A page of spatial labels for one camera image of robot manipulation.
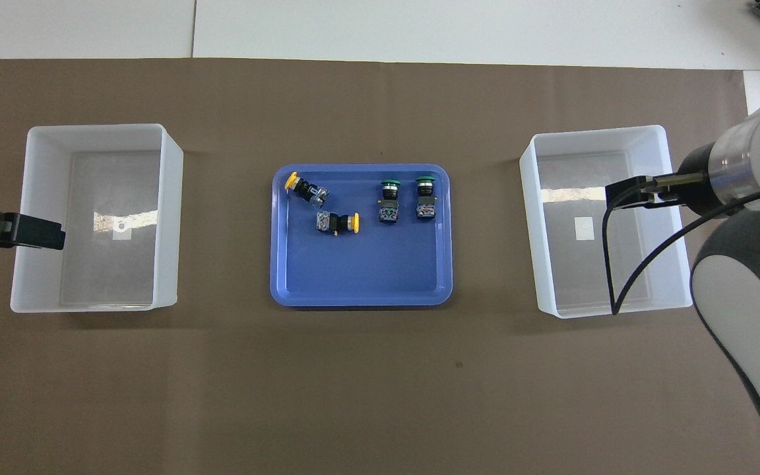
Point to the brown paper table mat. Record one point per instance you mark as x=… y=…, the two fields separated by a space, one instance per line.
x=353 y=382

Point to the white label with hole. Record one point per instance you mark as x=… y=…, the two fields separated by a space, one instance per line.
x=121 y=231

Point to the yellow push button switch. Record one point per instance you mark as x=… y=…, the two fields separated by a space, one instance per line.
x=337 y=223
x=304 y=187

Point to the translucent white plastic box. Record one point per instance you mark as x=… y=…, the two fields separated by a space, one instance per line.
x=551 y=264
x=43 y=218

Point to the green push button switch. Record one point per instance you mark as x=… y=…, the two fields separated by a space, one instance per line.
x=389 y=201
x=426 y=198

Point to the blue plastic tray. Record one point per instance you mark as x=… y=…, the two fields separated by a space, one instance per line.
x=360 y=270

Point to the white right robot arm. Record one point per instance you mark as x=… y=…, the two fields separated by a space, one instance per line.
x=749 y=310

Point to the plain white label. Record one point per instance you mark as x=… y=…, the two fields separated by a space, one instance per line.
x=584 y=228

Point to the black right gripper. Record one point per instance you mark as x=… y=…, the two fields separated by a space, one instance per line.
x=665 y=191

